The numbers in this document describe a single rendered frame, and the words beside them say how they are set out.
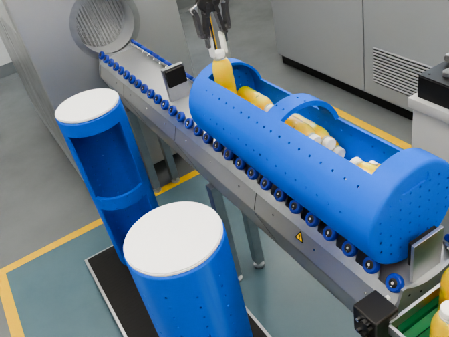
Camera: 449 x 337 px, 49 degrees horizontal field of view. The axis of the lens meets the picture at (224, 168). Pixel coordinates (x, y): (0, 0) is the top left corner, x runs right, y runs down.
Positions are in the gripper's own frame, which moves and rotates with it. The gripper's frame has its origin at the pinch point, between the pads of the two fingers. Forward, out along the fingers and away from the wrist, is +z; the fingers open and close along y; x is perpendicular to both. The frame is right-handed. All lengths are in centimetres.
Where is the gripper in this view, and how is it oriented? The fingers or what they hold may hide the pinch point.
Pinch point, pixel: (217, 45)
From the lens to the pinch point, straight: 161.4
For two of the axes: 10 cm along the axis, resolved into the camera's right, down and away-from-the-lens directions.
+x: 5.2, 4.3, -7.4
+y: -8.4, 4.4, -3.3
